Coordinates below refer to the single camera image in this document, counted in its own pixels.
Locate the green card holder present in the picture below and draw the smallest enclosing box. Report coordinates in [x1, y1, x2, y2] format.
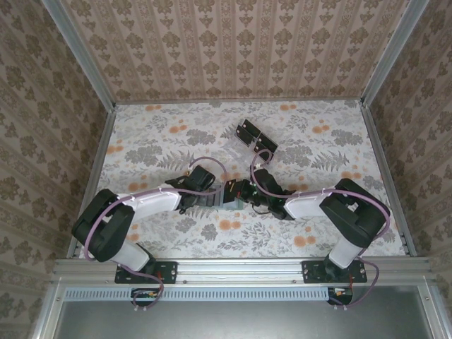
[196, 183, 244, 213]

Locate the floral patterned table cover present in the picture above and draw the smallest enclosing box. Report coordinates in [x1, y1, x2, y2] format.
[79, 102, 407, 259]

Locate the grey metal sheet panel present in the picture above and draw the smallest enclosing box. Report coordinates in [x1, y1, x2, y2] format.
[52, 299, 437, 339]

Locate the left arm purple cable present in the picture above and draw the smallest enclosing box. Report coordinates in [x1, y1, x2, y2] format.
[83, 157, 229, 314]

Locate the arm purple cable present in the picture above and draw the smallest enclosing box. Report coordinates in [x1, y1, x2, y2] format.
[83, 157, 229, 314]
[249, 148, 391, 311]

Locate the aluminium mounting rail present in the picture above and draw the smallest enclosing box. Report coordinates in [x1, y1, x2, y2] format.
[52, 256, 439, 283]

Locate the thin aluminium rail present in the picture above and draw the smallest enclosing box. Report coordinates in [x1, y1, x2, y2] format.
[114, 98, 364, 106]

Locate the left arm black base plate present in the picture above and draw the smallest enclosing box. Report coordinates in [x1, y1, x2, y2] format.
[114, 260, 178, 285]

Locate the grey slotted cable duct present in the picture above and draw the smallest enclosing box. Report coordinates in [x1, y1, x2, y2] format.
[64, 286, 354, 302]

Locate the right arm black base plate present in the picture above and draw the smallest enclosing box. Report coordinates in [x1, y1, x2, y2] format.
[302, 260, 368, 285]

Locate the aluminium side rail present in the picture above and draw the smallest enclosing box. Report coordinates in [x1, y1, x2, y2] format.
[66, 104, 118, 261]
[360, 102, 418, 258]

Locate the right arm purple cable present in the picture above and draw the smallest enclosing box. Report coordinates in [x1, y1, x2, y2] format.
[249, 148, 391, 311]

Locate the black connector box with wires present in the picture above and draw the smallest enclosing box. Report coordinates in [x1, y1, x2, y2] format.
[130, 287, 165, 307]
[326, 286, 354, 307]

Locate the aluminium frame post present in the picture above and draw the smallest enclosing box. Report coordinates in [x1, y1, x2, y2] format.
[359, 0, 432, 107]
[40, 0, 117, 109]

